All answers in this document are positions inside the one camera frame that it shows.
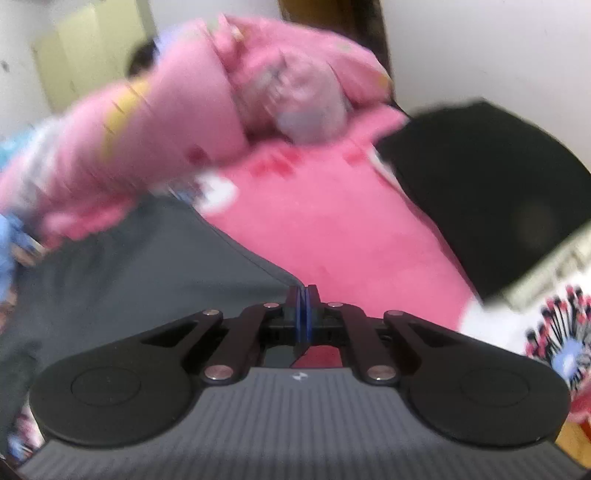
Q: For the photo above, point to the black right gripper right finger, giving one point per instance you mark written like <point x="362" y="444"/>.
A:
<point x="465" y="389"/>

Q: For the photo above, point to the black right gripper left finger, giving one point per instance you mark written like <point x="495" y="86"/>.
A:
<point x="131" y="390"/>

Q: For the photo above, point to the black elastic-waist trousers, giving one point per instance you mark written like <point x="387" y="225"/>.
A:
<point x="161" y="263"/>

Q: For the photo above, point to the light blue garment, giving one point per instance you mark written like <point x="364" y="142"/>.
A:
<point x="12" y="233"/>

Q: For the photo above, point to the black folded garment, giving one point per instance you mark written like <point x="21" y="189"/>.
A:
<point x="504" y="194"/>

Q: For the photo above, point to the pink floral bed sheet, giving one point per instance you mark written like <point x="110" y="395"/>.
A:
<point x="335" y="224"/>

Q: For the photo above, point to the pink patterned quilt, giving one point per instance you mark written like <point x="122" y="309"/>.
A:
<point x="212" y="88"/>

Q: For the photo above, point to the yellow wardrobe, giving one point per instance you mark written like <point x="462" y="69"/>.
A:
<point x="89" y="49"/>

